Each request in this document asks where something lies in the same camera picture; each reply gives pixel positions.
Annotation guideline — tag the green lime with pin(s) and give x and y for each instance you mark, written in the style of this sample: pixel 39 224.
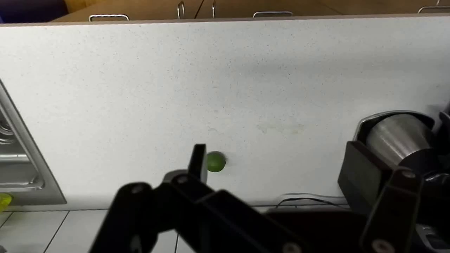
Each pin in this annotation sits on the green lime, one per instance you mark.
pixel 216 162

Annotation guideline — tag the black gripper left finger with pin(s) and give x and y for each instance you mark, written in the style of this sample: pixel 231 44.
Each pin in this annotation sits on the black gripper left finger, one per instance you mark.
pixel 210 221

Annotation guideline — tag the silver drawer handle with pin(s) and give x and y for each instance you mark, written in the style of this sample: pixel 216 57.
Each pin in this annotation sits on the silver drawer handle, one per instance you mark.
pixel 272 15
pixel 109 18

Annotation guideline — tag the black coffee maker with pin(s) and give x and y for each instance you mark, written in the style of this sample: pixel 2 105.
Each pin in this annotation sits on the black coffee maker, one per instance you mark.
pixel 432 233

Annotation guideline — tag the stainless steel sink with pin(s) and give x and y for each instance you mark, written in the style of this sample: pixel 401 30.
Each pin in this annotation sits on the stainless steel sink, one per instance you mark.
pixel 25 174

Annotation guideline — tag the steel coffee carafe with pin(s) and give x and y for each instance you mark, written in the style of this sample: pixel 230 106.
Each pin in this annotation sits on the steel coffee carafe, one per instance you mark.
pixel 401 138

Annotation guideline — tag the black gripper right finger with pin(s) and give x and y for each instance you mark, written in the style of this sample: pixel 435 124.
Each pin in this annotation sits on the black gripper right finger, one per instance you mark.
pixel 393 211

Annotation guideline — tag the yellow dish soap bottle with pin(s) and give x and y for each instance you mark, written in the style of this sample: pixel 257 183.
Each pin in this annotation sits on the yellow dish soap bottle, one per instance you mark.
pixel 5 202

